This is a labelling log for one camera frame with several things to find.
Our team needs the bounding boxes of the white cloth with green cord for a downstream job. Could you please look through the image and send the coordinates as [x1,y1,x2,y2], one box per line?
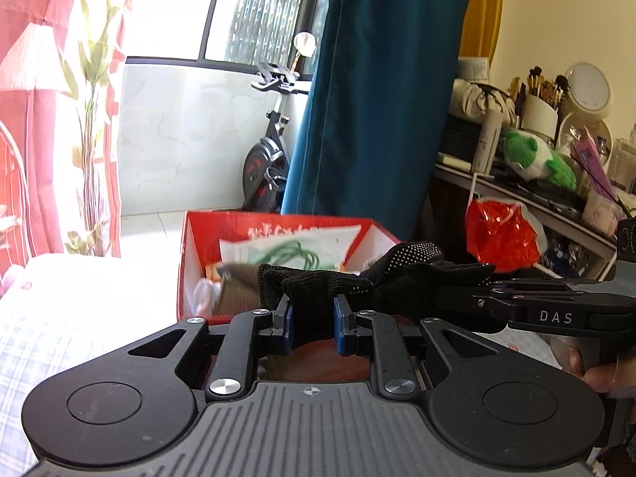
[220,225,362,273]

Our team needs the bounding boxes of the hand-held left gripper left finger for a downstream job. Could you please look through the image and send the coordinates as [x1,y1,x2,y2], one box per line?
[114,295,295,401]

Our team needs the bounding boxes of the pink printed wall cloth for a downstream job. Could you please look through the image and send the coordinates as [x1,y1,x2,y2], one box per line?
[0,0,146,260]

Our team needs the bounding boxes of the window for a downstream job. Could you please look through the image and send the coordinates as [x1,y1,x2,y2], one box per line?
[198,0,332,69]

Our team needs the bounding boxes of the yellow curtain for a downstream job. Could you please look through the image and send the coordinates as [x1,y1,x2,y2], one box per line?
[458,0,506,59]

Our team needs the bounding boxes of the white brush holder cup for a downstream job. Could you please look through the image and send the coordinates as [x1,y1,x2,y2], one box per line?
[520,93,560,136]

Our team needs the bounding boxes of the blue curtain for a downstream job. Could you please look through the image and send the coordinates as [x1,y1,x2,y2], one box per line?
[279,0,481,242]

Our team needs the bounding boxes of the plaid strawberry bed sheet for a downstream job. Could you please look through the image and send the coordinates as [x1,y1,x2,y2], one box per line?
[0,252,187,463]

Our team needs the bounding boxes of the pink cookie box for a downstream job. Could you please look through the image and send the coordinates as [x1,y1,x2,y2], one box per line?
[570,128,620,206]

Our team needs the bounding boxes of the person's right hand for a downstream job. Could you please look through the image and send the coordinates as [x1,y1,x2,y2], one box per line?
[549,334,623,401]

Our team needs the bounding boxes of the red cardboard box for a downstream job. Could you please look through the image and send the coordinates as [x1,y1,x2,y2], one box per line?
[176,211,424,384]

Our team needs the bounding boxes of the white spray bottle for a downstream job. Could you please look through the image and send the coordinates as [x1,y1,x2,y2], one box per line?
[471,109,503,175]

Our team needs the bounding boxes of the clear plastic organizer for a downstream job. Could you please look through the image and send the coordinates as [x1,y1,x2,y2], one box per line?
[608,136,636,196]

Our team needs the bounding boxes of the small round mirror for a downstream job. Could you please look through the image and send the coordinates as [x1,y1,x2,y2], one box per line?
[293,32,318,59]

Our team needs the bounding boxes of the brown cloth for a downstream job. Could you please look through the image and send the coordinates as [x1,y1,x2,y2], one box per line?
[215,260,265,317]

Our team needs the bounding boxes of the beige cloth bag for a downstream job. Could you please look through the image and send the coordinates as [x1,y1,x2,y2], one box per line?
[448,79,518,126]

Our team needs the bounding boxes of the black exercise bike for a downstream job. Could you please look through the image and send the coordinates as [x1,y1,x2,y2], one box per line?
[241,61,311,212]

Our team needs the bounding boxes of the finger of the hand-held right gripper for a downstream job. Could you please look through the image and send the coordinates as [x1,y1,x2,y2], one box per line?
[437,262,618,305]
[431,289,636,335]

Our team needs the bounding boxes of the black case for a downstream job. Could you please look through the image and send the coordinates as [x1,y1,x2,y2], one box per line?
[441,113,489,161]

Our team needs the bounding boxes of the green white plush toy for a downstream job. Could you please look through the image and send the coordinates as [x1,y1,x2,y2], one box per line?
[502,128,578,192]

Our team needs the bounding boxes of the clear jar pink contents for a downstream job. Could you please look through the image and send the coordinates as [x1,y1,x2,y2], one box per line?
[581,191,622,238]

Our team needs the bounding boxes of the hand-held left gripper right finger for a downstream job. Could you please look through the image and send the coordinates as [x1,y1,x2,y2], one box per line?
[334,295,512,401]

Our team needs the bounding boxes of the black dotted glove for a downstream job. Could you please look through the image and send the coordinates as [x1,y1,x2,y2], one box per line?
[257,240,498,339]

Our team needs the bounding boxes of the bunch of makeup brushes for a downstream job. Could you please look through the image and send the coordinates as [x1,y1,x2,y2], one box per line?
[506,65,570,111]

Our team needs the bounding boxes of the red plastic bag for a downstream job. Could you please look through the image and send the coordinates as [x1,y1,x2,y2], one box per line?
[464,197,541,275]

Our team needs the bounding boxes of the round white mirror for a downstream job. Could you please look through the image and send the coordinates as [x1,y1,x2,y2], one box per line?
[555,62,615,161]

